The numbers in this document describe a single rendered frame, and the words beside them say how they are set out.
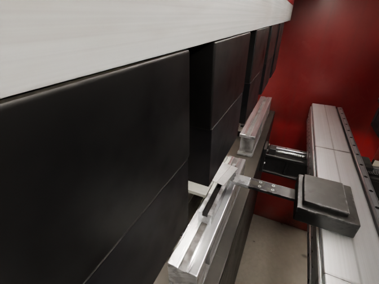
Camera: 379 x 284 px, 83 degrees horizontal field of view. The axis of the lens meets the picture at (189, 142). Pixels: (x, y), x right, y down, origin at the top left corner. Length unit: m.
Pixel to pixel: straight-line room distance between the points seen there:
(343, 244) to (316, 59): 0.96
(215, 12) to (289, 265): 1.60
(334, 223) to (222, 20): 0.43
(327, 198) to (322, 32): 0.91
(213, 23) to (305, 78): 1.15
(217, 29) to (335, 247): 0.44
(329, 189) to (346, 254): 0.13
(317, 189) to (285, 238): 1.27
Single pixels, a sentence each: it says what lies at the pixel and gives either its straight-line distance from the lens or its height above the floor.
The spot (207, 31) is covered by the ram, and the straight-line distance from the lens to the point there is 0.18.
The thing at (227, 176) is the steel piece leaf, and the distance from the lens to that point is 0.57.
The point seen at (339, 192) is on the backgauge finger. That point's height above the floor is 1.03.
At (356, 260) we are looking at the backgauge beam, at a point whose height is 0.98.
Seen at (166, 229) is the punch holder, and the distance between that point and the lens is 0.19.
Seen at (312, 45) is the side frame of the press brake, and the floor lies 1.23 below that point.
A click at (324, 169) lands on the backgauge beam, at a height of 0.98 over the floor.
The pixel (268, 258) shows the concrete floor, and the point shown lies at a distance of 1.67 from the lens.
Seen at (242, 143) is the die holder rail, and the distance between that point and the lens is 0.88.
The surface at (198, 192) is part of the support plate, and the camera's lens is 0.52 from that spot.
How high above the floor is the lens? 1.36
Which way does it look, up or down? 30 degrees down
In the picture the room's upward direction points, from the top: straight up
